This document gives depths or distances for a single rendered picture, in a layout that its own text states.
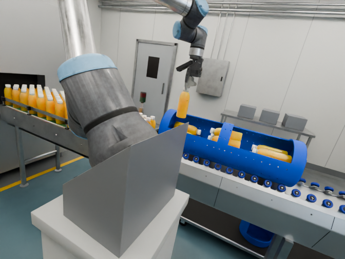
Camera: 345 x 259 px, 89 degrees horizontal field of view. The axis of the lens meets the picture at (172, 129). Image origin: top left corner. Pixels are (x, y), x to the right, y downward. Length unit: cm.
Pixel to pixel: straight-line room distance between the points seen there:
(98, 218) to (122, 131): 19
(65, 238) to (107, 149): 22
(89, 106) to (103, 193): 20
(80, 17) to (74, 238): 73
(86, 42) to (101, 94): 36
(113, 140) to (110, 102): 9
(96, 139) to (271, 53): 430
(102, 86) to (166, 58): 456
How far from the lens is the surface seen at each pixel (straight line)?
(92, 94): 45
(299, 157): 117
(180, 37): 112
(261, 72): 447
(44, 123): 193
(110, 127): 43
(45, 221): 57
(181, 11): 102
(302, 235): 144
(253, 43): 455
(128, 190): 35
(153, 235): 51
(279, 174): 117
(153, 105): 516
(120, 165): 33
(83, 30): 82
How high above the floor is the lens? 149
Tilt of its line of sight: 17 degrees down
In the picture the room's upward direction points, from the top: 10 degrees clockwise
